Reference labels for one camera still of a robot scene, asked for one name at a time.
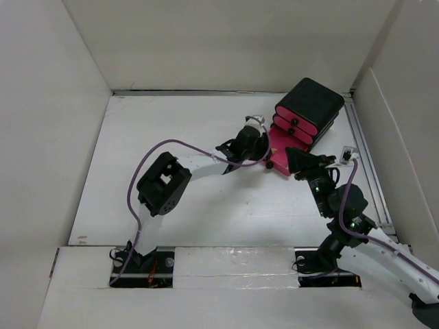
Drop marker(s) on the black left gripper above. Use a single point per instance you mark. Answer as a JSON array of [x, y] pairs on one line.
[[262, 147]]

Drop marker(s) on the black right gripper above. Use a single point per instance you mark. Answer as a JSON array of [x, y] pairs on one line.
[[301, 160]]

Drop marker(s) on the pink bottom drawer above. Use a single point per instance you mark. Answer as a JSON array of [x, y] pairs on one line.
[[279, 141]]

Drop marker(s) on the pink top drawer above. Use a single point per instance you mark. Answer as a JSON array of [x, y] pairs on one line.
[[287, 119]]

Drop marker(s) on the black mini drawer cabinet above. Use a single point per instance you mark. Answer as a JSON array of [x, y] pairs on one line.
[[315, 103]]

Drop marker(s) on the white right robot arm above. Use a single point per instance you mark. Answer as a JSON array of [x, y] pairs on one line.
[[356, 243]]

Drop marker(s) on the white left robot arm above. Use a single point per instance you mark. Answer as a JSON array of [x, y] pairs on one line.
[[161, 187]]

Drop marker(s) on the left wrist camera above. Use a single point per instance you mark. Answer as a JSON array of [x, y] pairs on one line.
[[257, 122]]

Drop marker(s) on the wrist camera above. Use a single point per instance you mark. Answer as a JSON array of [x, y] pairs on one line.
[[257, 122], [348, 155]]

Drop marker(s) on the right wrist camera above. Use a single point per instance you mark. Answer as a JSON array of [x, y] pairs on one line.
[[348, 155]]

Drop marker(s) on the aluminium rail right side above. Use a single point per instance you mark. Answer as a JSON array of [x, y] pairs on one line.
[[383, 216]]

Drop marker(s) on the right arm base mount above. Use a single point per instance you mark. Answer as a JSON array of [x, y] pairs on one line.
[[312, 274]]

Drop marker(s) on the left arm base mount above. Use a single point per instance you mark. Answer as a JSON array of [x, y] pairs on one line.
[[153, 271]]

